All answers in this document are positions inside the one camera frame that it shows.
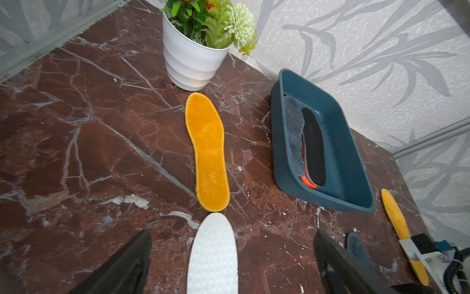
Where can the yellow fuzzy insole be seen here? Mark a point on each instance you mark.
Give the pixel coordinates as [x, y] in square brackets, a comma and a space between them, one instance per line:
[207, 135]
[399, 224]

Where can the black insole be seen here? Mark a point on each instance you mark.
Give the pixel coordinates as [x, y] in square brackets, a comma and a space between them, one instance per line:
[314, 148]

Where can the potted artificial plant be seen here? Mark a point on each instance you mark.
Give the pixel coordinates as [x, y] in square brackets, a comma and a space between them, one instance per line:
[197, 36]

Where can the yellow fuzzy insole left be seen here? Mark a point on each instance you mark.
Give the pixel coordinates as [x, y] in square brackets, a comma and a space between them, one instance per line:
[207, 135]

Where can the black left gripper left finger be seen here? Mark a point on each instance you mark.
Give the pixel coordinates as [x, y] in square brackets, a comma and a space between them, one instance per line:
[124, 273]

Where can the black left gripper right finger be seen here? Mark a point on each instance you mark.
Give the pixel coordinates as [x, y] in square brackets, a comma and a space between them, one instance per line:
[341, 272]

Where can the white insole left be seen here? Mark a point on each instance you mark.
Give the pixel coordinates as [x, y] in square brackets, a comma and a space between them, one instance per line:
[213, 264]

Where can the yellow fuzzy insole right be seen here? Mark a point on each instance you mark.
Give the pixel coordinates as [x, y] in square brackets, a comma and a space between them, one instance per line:
[399, 224]

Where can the red orange-edged insole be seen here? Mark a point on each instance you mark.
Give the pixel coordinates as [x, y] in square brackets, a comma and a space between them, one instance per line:
[306, 179]

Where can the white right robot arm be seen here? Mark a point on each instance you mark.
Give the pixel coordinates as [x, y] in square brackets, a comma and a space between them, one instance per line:
[455, 269]

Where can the teal plastic storage box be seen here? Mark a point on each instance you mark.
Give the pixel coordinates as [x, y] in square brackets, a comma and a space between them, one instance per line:
[347, 186]

